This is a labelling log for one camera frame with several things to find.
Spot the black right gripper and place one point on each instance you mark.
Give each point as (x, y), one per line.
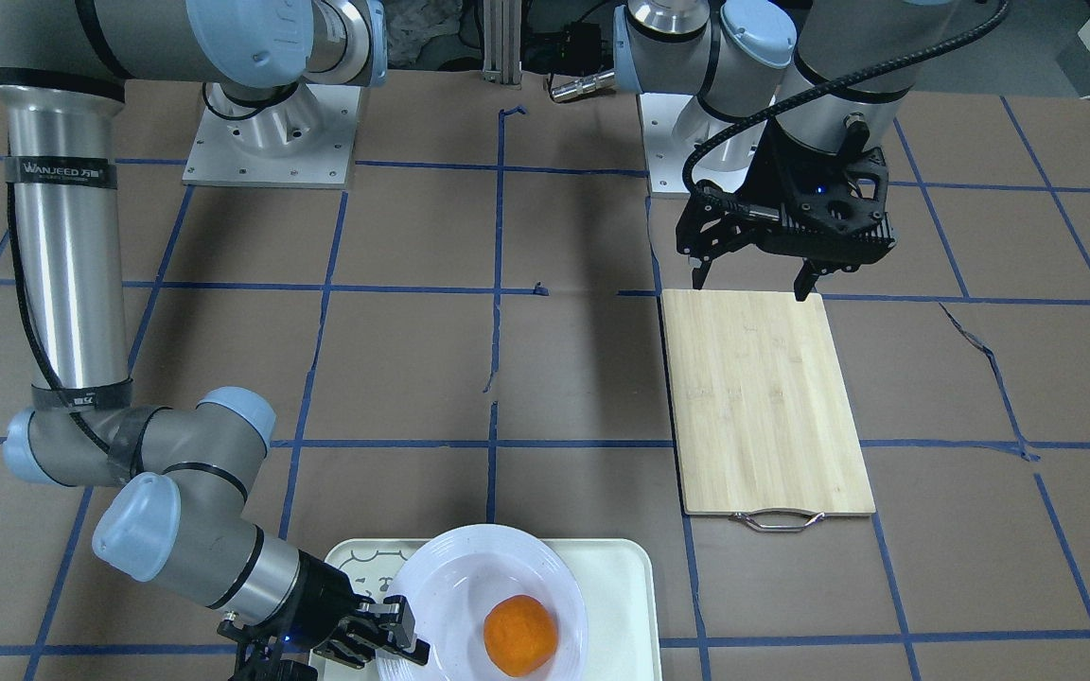
(325, 598)

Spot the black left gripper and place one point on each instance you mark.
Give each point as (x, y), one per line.
(769, 176)

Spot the white round plate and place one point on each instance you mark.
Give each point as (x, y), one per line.
(456, 578)

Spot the orange fruit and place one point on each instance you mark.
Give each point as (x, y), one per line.
(519, 635)

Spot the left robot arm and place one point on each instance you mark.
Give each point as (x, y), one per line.
(747, 63)

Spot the cream bear tray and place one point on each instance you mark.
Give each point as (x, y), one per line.
(615, 576)

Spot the bamboo cutting board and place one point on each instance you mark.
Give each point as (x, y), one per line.
(763, 423)

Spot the silver cylindrical connector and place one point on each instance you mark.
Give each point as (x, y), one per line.
(580, 88)

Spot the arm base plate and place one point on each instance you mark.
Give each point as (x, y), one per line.
(672, 125)
(304, 142)

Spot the aluminium frame post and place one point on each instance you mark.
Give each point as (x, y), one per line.
(501, 42)

